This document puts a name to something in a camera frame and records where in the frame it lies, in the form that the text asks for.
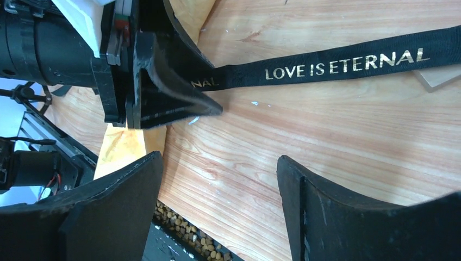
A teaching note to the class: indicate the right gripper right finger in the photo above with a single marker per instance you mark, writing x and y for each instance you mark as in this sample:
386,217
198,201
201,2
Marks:
326,221

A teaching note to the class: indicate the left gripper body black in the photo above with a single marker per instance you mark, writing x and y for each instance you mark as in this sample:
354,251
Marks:
40,45

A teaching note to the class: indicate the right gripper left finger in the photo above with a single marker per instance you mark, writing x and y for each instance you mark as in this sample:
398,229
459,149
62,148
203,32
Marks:
106,219

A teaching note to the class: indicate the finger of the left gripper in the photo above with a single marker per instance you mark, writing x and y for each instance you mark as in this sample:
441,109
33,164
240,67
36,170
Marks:
157,17
165,95

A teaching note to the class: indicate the flower bouquet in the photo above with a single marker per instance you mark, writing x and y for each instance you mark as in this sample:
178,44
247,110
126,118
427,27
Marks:
122,146

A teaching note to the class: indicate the black ribbon with gold text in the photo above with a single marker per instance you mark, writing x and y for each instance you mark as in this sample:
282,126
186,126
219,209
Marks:
434,48

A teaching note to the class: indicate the small black tripod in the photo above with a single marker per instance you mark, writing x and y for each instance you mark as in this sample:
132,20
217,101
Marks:
24,94

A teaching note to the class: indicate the scattered brown pellets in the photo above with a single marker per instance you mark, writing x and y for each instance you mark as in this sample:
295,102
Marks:
186,233

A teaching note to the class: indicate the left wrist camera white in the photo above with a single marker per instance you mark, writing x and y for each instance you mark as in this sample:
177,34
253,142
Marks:
85,16

